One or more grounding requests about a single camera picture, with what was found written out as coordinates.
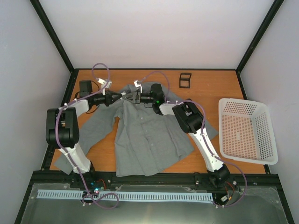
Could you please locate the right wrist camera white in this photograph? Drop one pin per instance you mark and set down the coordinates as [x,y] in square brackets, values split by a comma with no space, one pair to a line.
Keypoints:
[138,85]

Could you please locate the right black frame post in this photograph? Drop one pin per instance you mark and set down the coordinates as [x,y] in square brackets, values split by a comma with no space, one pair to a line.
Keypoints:
[259,34]

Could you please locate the white plastic perforated basket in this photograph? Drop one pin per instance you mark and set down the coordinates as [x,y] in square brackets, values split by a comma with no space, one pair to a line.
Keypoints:
[246,132]

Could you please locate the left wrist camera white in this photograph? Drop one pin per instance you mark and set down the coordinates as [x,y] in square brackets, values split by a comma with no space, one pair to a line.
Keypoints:
[105,84]

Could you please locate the left black frame post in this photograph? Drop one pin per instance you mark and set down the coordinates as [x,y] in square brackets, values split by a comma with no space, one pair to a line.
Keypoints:
[52,34]

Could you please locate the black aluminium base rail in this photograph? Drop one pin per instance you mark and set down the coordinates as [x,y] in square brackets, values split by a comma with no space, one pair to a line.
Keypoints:
[195,181]

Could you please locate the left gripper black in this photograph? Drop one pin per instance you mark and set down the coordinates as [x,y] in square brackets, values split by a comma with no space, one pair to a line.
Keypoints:
[109,100]

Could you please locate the metal base plate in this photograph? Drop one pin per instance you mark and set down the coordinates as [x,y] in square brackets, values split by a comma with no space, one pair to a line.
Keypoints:
[254,205]

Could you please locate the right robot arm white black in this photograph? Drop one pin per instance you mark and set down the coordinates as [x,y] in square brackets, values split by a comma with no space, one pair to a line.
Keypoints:
[191,121]

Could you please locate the black brooch box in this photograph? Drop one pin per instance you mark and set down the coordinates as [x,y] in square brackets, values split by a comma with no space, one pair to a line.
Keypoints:
[185,80]

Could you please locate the black frame post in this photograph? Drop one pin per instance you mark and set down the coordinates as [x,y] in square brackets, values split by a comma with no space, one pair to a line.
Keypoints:
[259,34]
[52,34]

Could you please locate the light blue slotted cable duct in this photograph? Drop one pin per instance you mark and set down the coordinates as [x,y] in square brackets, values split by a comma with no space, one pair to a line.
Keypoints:
[126,196]

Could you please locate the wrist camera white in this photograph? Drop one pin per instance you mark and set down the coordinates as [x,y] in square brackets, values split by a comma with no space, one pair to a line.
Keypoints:
[105,84]
[138,85]

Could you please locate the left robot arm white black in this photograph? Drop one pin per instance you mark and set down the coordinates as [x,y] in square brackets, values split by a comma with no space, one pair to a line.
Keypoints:
[62,130]

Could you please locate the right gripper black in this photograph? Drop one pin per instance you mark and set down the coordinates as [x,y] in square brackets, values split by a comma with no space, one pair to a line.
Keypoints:
[135,97]

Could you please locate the grey button-up shirt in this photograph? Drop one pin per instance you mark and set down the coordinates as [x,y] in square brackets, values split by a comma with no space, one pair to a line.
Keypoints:
[145,144]

